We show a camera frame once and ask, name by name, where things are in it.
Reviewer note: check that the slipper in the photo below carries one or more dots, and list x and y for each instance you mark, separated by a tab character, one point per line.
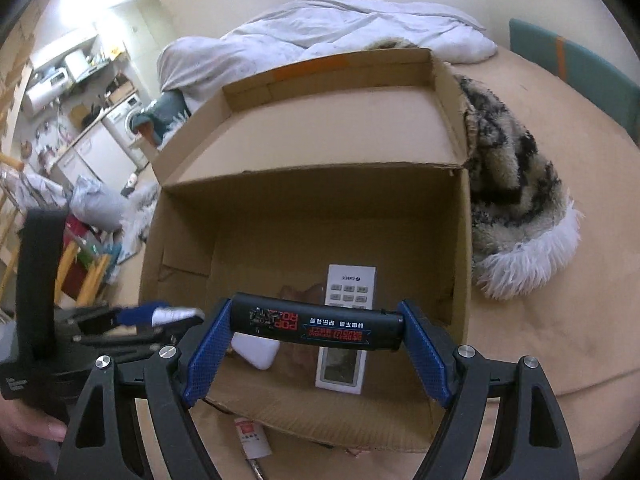
131	181

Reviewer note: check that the grey stuffed plastic bag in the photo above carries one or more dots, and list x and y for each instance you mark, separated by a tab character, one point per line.
97	205

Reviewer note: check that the white washing machine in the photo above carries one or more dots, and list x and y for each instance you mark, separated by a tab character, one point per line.
125	127

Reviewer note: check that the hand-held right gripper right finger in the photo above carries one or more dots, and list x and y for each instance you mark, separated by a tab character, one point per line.
425	355

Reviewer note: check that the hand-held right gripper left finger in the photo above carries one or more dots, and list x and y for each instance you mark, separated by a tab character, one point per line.
210	355

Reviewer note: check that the white remote control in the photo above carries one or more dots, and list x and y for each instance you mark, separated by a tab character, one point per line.
350	285

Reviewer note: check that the white range hood cylinder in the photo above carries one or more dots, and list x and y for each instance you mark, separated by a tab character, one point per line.
75	66

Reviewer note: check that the yellow wooden rack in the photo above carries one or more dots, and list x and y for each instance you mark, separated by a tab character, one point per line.
95	275

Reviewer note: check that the white bottle with red label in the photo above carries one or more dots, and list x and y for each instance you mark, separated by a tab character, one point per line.
252	435

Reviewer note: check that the white water heater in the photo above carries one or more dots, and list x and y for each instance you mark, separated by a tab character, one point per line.
45	92

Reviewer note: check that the translucent brown gecko toy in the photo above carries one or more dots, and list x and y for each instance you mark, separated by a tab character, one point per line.
300	295

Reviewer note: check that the teal headboard cushion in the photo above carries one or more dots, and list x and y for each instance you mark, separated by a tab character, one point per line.
575	75

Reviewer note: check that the white duvet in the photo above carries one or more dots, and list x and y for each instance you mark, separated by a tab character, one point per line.
325	30

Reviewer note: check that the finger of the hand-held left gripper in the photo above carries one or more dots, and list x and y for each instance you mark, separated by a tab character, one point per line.
135	314
172	331

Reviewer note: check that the cardboard box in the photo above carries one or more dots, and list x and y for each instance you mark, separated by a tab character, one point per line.
310	210

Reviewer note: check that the white earbud case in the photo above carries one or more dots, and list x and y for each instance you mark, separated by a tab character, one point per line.
255	352

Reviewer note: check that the black printed tube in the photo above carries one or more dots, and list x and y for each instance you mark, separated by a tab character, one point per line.
320	322

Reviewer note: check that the white kitchen base cabinet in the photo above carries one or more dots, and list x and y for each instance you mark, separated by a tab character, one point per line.
92	152

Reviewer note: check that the person's left hand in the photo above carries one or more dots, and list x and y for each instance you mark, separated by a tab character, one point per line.
25	425

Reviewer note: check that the leopard print fluffy blanket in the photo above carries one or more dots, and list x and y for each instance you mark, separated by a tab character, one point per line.
510	185

